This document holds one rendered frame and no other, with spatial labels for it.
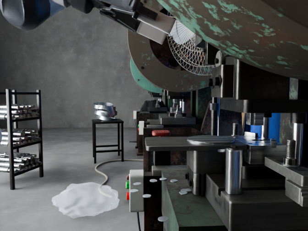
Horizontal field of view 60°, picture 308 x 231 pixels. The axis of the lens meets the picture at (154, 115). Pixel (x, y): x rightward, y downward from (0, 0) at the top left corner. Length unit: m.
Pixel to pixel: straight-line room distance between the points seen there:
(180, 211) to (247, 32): 0.43
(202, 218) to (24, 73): 7.49
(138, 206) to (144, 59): 1.29
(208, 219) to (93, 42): 7.09
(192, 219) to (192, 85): 1.54
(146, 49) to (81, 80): 5.51
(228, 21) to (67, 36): 7.41
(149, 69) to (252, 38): 1.72
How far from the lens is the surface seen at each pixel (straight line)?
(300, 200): 0.56
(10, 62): 8.07
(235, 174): 0.56
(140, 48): 2.04
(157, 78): 2.02
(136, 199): 0.97
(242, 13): 0.29
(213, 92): 0.74
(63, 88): 7.56
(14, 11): 0.68
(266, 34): 0.31
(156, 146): 0.64
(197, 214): 0.62
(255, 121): 0.74
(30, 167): 3.04
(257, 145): 0.69
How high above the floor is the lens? 0.90
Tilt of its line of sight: 5 degrees down
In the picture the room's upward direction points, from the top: straight up
